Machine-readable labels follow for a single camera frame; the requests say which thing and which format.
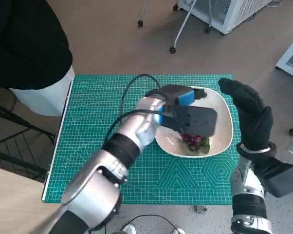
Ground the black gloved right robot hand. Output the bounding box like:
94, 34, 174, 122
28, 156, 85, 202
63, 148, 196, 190
218, 78, 274, 152

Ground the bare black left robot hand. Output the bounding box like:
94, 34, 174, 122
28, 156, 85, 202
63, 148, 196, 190
160, 84, 208, 107

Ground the red toy grape bunch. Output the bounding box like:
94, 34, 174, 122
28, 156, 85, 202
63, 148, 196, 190
180, 133, 212, 154

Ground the white square plate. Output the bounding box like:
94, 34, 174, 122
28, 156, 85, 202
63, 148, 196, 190
155, 85, 234, 158

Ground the grey caster leg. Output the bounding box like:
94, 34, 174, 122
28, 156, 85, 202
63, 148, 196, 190
137, 0, 148, 27
204, 0, 214, 34
169, 0, 198, 54

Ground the white cabinet with grey panel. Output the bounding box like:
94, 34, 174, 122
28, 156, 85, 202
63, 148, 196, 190
275, 31, 293, 82

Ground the green cutting mat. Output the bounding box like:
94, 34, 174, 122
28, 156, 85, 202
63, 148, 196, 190
41, 74, 242, 205

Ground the white appliance with mesh grille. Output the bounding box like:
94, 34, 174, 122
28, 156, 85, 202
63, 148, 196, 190
178, 0, 274, 35

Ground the black metal rack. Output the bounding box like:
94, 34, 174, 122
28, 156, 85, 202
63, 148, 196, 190
0, 85, 59, 182

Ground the light wooden board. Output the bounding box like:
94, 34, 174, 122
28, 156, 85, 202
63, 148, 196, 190
0, 165, 62, 234

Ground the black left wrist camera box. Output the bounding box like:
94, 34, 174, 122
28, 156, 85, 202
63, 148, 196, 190
161, 105, 218, 136

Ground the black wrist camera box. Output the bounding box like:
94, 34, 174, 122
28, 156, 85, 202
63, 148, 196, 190
255, 157, 293, 198
161, 105, 218, 136

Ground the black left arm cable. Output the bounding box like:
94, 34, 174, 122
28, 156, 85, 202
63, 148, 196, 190
101, 74, 173, 151

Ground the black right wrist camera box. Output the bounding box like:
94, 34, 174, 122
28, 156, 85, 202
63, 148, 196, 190
255, 157, 293, 198

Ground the black floor cable loop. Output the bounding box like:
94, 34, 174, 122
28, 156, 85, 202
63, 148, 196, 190
118, 214, 183, 234

